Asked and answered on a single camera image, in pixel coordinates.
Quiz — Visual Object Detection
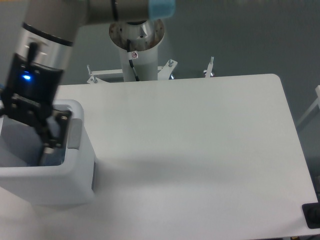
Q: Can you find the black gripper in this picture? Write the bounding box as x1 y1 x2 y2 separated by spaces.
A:
0 53 72 153

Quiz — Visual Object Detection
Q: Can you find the clear plastic water bottle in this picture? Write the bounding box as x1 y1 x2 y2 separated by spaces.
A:
26 148 66 167

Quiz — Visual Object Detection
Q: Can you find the white trash can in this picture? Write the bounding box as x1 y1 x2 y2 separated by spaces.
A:
0 99 96 205

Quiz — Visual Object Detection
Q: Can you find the black device at table corner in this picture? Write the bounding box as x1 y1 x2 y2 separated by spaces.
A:
302 202 320 229

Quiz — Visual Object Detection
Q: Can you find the black cable on pedestal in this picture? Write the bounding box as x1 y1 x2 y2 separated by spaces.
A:
126 39 140 82

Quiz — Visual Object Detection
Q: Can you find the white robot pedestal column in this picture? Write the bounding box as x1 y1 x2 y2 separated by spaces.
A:
109 19 165 82

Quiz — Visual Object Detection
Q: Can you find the white pedestal base frame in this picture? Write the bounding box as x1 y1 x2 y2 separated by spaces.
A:
87 56 215 84

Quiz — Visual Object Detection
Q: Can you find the white frame at right edge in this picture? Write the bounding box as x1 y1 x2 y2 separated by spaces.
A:
296 85 320 132

